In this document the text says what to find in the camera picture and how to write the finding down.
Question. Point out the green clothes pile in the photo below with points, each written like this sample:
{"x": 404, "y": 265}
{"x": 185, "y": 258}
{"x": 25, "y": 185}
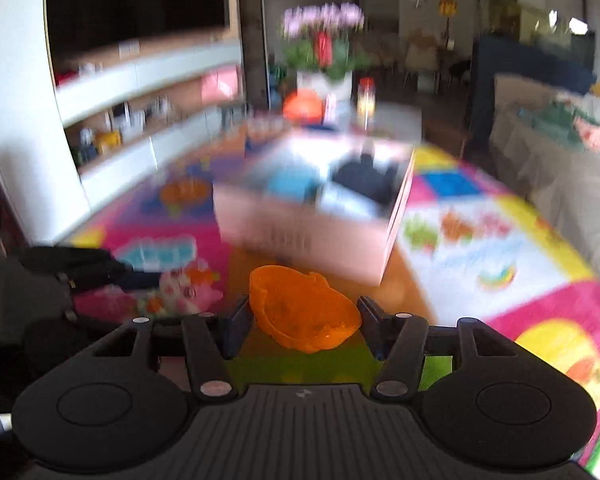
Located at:
{"x": 571, "y": 122}

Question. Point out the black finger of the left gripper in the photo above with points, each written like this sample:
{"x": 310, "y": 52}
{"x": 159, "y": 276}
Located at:
{"x": 128, "y": 281}
{"x": 75, "y": 265}

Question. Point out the pink cardboard box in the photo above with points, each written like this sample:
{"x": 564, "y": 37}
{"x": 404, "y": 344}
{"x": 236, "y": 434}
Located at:
{"x": 358, "y": 250}

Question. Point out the pink orchid potted plant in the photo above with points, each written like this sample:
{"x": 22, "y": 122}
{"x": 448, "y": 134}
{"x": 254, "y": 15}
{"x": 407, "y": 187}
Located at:
{"x": 319, "y": 47}

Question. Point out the pink paper bag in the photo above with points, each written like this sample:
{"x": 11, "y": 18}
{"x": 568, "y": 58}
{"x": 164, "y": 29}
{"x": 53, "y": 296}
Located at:
{"x": 220, "y": 85}

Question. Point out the black plush toy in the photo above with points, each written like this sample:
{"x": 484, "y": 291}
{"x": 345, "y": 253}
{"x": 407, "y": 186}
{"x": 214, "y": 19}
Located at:
{"x": 360, "y": 175}

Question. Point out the glass aquarium tank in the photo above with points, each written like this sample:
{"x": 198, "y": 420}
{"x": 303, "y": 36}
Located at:
{"x": 558, "y": 27}

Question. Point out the white low table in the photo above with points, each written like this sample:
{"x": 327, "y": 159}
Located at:
{"x": 395, "y": 121}

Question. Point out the red lid plastic jar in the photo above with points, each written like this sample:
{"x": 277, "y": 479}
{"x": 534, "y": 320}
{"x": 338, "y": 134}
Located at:
{"x": 366, "y": 102}

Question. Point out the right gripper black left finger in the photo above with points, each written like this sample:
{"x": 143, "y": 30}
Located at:
{"x": 209, "y": 341}

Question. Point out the pink pig toy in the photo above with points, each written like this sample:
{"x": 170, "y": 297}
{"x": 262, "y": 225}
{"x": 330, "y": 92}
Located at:
{"x": 184, "y": 291}

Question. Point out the grey covered sofa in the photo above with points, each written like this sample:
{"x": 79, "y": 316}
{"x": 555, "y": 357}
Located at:
{"x": 563, "y": 185}

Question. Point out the black television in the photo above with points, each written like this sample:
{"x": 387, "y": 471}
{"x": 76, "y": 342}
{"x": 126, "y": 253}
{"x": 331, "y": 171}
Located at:
{"x": 77, "y": 26}

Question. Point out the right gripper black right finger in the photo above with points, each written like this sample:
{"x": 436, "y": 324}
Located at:
{"x": 399, "y": 342}

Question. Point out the white small box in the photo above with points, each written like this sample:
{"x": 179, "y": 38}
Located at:
{"x": 335, "y": 199}

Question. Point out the orange plastic bowl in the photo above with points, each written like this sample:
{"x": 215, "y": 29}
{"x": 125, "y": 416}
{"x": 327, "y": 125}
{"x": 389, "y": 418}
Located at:
{"x": 301, "y": 311}

